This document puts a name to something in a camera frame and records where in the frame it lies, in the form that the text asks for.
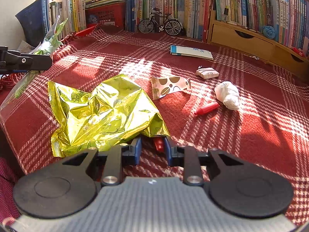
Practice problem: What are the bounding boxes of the clear plastic bag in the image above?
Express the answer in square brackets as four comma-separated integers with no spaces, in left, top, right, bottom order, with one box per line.
[1,17,68,123]

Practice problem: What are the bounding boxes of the gold foil snack bag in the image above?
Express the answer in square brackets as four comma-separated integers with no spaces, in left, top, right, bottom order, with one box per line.
[48,74,170,158]

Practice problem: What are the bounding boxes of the white tissue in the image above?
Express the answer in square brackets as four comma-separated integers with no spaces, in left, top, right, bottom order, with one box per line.
[214,81,240,111]

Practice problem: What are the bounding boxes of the green snack wrapper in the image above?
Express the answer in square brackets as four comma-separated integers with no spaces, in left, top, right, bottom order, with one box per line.
[13,37,62,98]

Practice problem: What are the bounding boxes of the red crate under books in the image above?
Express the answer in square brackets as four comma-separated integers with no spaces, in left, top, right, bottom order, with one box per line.
[85,2,126,29]

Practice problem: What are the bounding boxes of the dark blue folder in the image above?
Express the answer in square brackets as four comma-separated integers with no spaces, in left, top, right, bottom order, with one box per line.
[15,0,50,47]

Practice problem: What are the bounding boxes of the pink striped trouser leg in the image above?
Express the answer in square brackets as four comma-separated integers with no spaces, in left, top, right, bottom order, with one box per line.
[0,158,20,225]

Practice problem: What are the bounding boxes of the red plaid blanket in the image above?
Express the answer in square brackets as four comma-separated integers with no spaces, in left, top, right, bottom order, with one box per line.
[1,26,308,225]

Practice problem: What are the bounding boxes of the small striped packet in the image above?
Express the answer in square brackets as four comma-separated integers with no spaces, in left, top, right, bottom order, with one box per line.
[195,66,219,80]

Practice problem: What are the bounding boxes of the brown dotted candy wrapper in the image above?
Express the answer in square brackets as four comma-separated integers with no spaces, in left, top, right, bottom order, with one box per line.
[151,76,192,100]

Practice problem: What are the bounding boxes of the wooden drawer shelf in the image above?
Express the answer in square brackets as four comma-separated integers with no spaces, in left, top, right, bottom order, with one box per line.
[207,10,308,81]

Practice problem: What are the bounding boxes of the thin white blue booklet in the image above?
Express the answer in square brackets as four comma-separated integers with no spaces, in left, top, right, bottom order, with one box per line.
[170,45,213,60]

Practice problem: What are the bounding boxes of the miniature black bicycle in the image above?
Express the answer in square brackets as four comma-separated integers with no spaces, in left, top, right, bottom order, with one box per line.
[138,8,183,37]

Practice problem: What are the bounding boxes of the left book row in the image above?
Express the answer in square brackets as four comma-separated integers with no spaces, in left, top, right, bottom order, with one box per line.
[43,0,213,41]

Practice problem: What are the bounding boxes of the book row on shelf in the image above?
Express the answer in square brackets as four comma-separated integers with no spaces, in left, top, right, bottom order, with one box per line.
[214,0,308,57]

